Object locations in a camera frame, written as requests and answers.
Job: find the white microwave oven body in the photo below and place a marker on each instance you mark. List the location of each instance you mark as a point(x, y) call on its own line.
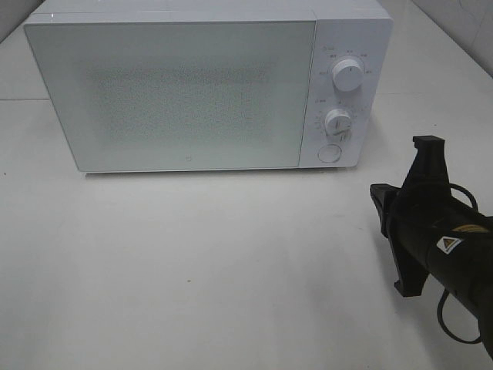
point(342, 28)

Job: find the upper white power knob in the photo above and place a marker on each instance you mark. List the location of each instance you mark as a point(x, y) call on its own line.
point(347, 73)

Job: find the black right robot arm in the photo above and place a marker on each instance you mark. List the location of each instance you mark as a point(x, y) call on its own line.
point(473, 288)

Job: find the white timer knob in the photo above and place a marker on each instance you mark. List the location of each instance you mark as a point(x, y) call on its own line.
point(337, 121)

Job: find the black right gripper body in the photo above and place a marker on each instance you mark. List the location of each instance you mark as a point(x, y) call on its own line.
point(443, 220)

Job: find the round white door button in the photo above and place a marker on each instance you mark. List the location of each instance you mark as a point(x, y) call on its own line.
point(329, 153)

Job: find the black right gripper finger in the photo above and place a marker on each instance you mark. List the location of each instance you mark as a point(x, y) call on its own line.
point(410, 261)
point(429, 169)

